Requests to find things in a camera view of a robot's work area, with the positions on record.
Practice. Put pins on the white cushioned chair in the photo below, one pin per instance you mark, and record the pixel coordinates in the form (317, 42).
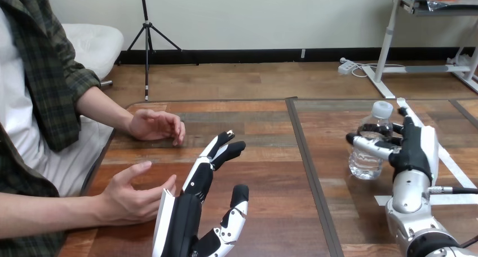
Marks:
(95, 46)

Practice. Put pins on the person's hand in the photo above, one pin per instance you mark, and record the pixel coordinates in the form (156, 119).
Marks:
(149, 126)
(127, 203)

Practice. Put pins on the white power strip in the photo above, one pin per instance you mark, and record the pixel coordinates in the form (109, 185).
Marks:
(346, 66)

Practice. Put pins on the person's forearm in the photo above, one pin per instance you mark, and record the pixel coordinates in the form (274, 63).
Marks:
(48, 214)
(104, 111)

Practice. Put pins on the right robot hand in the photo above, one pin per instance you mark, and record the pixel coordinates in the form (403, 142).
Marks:
(414, 150)

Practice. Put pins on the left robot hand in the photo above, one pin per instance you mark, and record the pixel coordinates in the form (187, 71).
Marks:
(181, 225)

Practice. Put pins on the white desk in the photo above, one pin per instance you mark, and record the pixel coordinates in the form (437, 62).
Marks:
(386, 50)

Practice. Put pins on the clear water bottle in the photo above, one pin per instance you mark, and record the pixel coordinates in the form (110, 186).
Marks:
(365, 164)

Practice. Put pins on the black tripod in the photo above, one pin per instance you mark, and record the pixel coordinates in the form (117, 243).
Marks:
(147, 42)

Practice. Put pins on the person's body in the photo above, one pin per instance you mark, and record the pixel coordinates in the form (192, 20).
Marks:
(33, 98)

